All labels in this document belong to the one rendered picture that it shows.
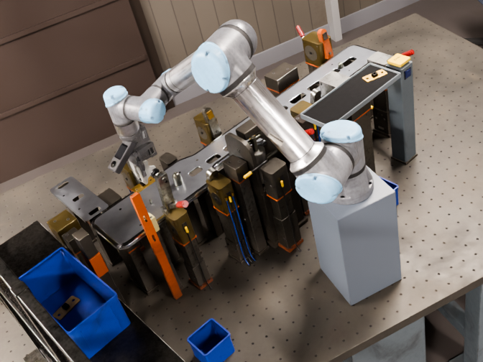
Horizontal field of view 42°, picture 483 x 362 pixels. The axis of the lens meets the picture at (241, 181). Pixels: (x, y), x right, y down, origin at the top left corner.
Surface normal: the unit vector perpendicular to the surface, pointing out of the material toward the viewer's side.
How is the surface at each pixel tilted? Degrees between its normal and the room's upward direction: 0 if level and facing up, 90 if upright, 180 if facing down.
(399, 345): 90
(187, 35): 90
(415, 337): 90
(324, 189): 96
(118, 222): 0
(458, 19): 0
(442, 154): 0
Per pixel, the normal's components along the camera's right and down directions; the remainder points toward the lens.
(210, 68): -0.55, 0.54
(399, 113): -0.73, 0.55
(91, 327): 0.68, 0.36
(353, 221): 0.41, 0.52
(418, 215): -0.21, -0.74
